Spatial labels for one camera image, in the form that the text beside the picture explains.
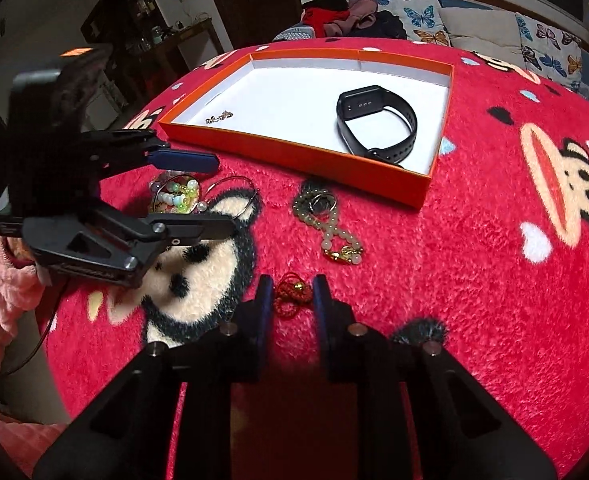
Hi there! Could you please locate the orange shallow tray box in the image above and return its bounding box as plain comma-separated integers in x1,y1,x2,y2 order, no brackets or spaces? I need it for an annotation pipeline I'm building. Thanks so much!
159,46,455,209

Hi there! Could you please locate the black smart watch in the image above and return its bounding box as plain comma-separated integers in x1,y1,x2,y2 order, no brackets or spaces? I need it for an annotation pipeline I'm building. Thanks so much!
337,84,418,166

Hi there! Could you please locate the black cable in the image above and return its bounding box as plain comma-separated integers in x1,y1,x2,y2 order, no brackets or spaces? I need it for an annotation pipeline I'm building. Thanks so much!
0,274,73,380

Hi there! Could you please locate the wooden side table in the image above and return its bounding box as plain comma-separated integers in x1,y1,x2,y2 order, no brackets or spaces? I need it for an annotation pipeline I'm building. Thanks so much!
81,0,213,105

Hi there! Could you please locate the butterfly pillow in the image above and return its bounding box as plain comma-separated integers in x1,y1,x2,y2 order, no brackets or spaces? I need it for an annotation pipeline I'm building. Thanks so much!
375,0,451,47
515,13,583,92

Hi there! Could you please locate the left butterfly pillow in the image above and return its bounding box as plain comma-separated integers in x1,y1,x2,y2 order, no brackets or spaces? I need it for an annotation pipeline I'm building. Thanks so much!
375,0,451,47

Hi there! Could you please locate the right butterfly pillow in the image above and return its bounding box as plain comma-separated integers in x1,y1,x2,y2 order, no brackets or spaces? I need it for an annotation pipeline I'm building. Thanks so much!
515,13,583,92

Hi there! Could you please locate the green jade bead bracelet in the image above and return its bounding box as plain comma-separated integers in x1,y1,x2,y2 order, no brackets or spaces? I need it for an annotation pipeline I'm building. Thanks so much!
291,181,367,267

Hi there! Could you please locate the green yellow bead bracelet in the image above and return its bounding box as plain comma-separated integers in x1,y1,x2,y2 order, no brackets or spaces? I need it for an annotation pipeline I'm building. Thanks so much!
147,170,204,216

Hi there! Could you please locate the pile of clothes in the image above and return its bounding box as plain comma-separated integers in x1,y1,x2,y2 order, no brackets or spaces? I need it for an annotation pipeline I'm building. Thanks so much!
273,0,407,42

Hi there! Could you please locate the beige pillow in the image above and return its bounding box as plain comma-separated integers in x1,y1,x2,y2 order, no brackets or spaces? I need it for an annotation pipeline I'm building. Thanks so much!
439,8,525,68

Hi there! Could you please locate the red knot charm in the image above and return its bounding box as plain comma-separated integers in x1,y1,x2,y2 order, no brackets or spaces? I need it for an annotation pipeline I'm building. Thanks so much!
274,272,313,320

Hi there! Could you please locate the red monkey print blanket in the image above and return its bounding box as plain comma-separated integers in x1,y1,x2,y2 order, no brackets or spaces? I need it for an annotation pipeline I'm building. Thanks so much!
44,34,589,478

